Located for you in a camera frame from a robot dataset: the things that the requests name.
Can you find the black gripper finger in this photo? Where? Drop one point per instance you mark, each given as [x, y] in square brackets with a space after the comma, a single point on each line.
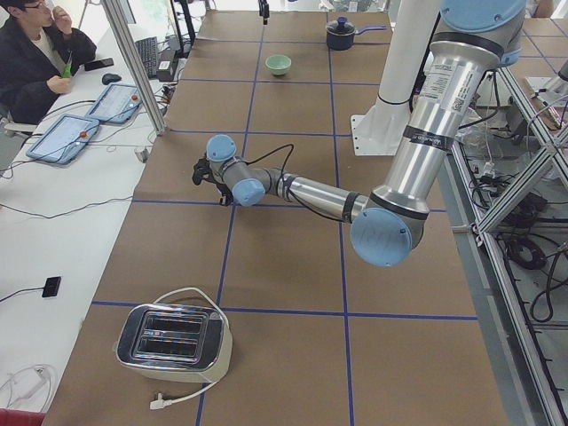
[264, 10]

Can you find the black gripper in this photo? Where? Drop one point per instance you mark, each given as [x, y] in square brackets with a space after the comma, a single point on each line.
[226, 193]

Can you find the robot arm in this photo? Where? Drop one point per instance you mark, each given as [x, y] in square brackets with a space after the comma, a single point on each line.
[471, 38]

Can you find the green bowl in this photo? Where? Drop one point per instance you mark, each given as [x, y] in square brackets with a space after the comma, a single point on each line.
[278, 64]

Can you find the dark blue saucepan with lid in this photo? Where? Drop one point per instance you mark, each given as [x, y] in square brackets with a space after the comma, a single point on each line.
[340, 33]

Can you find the small metal cylinder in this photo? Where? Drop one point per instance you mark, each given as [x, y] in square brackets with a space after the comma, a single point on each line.
[141, 153]

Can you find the black keyboard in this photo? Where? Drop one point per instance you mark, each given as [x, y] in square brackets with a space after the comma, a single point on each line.
[147, 49]

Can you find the far blue teach pendant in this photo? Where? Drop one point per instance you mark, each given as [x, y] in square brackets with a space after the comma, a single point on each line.
[117, 103]

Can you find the blue teach pendant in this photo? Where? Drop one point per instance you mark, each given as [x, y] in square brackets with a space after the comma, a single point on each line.
[64, 139]
[117, 103]

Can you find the silver cream toaster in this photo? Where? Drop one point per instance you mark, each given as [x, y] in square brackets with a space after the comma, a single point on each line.
[176, 343]

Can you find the black computer mouse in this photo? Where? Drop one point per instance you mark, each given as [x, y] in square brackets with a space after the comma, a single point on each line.
[108, 78]

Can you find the near blue teach pendant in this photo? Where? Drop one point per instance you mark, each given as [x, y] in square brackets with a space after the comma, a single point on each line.
[64, 139]

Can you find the black smartphone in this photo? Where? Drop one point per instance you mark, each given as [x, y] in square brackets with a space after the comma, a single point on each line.
[98, 64]

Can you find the small black puck device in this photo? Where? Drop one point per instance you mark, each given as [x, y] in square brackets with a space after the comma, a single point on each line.
[51, 287]

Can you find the person in black jacket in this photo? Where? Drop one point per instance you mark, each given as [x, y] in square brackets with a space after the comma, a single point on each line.
[38, 43]

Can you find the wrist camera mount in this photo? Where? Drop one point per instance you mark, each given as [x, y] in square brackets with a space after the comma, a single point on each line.
[202, 172]

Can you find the aluminium frame post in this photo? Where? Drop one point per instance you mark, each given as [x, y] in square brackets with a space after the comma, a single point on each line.
[118, 23]

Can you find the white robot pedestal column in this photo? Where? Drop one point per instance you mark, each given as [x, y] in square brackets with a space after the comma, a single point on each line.
[380, 130]

